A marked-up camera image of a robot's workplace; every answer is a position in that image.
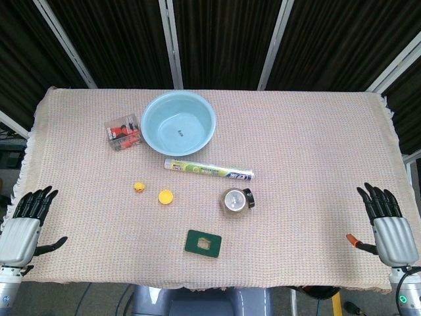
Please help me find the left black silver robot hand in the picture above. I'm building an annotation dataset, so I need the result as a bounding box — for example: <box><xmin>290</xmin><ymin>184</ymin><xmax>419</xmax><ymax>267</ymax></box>
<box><xmin>0</xmin><ymin>186</ymin><xmax>68</xmax><ymax>268</ymax></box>

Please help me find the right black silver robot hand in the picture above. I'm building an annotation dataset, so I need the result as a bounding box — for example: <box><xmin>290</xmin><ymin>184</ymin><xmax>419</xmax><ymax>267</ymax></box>
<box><xmin>346</xmin><ymin>182</ymin><xmax>420</xmax><ymax>267</ymax></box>

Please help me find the beige woven tablecloth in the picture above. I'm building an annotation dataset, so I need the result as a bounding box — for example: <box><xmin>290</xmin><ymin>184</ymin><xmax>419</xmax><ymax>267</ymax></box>
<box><xmin>9</xmin><ymin>86</ymin><xmax>412</xmax><ymax>294</ymax></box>

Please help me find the clear box with red items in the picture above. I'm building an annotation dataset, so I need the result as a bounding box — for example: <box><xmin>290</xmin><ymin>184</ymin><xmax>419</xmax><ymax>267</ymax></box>
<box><xmin>104</xmin><ymin>113</ymin><xmax>144</xmax><ymax>152</ymax></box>

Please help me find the glass jar with black lid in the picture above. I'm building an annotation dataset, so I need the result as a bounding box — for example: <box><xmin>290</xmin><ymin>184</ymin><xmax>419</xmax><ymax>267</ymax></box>
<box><xmin>220</xmin><ymin>187</ymin><xmax>257</xmax><ymax>217</ymax></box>

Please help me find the green yellow sponge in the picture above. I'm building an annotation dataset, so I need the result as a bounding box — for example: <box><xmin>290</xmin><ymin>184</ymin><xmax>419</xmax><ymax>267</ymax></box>
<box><xmin>184</xmin><ymin>229</ymin><xmax>222</xmax><ymax>259</ymax></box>

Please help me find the light blue plastic basin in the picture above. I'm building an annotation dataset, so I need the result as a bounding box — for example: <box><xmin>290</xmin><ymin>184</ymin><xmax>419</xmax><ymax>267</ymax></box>
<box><xmin>140</xmin><ymin>90</ymin><xmax>217</xmax><ymax>157</ymax></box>

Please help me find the grey blue robot torso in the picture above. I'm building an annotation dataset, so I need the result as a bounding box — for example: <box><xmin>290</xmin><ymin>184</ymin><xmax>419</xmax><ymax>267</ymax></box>
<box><xmin>130</xmin><ymin>284</ymin><xmax>274</xmax><ymax>316</ymax></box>

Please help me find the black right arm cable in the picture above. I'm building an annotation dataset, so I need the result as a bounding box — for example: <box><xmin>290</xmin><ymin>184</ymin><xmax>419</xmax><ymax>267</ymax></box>
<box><xmin>394</xmin><ymin>265</ymin><xmax>421</xmax><ymax>307</ymax></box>

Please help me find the white frame post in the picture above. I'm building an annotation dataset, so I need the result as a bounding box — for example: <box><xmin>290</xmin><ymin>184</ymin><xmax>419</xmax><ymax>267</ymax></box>
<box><xmin>158</xmin><ymin>0</ymin><xmax>184</xmax><ymax>90</ymax></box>
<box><xmin>364</xmin><ymin>32</ymin><xmax>421</xmax><ymax>95</ymax></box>
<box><xmin>257</xmin><ymin>0</ymin><xmax>295</xmax><ymax>91</ymax></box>
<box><xmin>0</xmin><ymin>109</ymin><xmax>31</xmax><ymax>140</ymax></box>
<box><xmin>32</xmin><ymin>0</ymin><xmax>98</xmax><ymax>90</ymax></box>

